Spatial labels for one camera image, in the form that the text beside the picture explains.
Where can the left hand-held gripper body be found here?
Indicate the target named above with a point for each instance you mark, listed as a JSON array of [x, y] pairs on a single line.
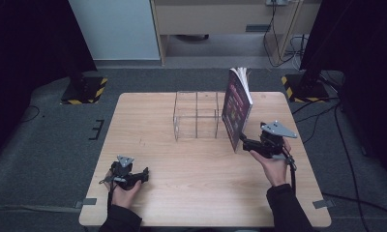
[[124, 172]]

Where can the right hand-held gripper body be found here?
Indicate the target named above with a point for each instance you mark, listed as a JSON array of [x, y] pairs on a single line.
[[272, 140]]

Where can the dark purple book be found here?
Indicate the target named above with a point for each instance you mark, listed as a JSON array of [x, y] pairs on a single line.
[[236, 109]]

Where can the clear acrylic rack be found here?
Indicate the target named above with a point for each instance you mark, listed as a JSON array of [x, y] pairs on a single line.
[[196, 116]]

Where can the person's left hand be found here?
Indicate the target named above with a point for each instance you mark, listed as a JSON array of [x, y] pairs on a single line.
[[125, 195]]

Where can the person's right hand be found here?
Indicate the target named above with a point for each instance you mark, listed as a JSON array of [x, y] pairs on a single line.
[[273, 170]]

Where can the grey tape strip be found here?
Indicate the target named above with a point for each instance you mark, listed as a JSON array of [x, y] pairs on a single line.
[[85, 202], [323, 203]]

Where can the black stand base striped tape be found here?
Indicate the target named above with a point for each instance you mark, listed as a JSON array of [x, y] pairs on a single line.
[[83, 92], [306, 88]]

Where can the black curtain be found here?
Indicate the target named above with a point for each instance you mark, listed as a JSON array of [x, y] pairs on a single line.
[[27, 48], [365, 48]]

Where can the white panel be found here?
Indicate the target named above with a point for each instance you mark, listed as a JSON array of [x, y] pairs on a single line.
[[117, 29]]

